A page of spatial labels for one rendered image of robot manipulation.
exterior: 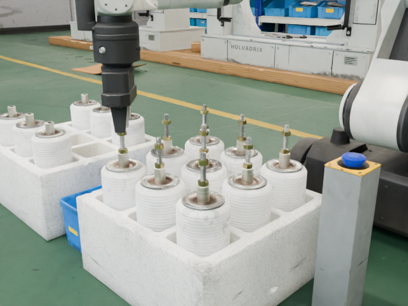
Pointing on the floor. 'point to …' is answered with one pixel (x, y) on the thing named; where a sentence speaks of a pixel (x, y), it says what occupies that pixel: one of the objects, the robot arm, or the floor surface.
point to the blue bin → (72, 229)
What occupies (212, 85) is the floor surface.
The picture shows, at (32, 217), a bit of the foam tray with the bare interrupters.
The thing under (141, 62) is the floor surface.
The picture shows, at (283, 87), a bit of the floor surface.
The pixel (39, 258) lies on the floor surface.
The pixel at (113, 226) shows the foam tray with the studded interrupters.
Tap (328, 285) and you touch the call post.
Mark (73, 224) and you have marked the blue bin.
